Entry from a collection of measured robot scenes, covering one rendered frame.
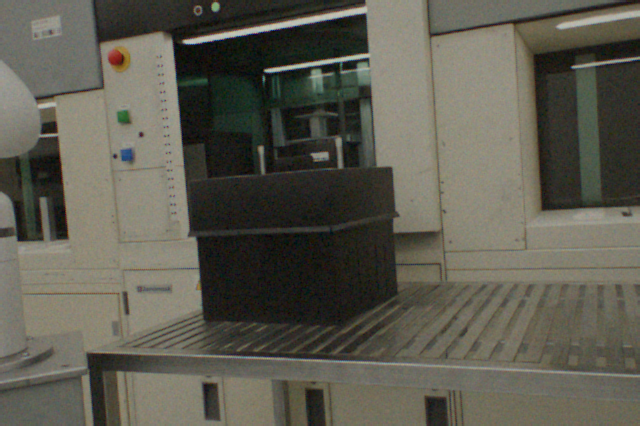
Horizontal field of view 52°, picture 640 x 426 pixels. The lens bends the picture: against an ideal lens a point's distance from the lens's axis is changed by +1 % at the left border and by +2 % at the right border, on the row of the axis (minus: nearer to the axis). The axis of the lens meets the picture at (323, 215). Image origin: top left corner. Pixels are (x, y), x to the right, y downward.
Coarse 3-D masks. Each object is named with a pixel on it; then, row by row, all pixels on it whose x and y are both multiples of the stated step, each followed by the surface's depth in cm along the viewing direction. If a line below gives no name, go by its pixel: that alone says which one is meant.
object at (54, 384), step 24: (48, 336) 113; (72, 336) 111; (48, 360) 96; (72, 360) 95; (0, 384) 87; (24, 384) 88; (48, 384) 90; (72, 384) 91; (0, 408) 87; (24, 408) 89; (48, 408) 90; (72, 408) 91
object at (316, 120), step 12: (312, 120) 215; (312, 132) 215; (288, 144) 220; (300, 144) 208; (312, 144) 206; (324, 144) 204; (348, 144) 213; (288, 156) 210; (324, 156) 205; (336, 156) 203; (348, 156) 213; (324, 168) 205; (336, 168) 204
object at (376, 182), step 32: (288, 160) 120; (192, 192) 114; (224, 192) 111; (256, 192) 107; (288, 192) 104; (320, 192) 102; (352, 192) 109; (384, 192) 121; (192, 224) 115; (224, 224) 111; (256, 224) 108; (288, 224) 105; (320, 224) 102; (352, 224) 108
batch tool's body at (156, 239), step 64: (128, 0) 167; (192, 0) 159; (256, 0) 152; (320, 0) 147; (384, 0) 135; (192, 64) 209; (256, 64) 210; (320, 64) 201; (384, 64) 136; (128, 128) 171; (192, 128) 207; (256, 128) 211; (384, 128) 138; (128, 192) 172; (128, 256) 173; (192, 256) 165; (128, 320) 175; (192, 384) 168; (256, 384) 161; (320, 384) 154
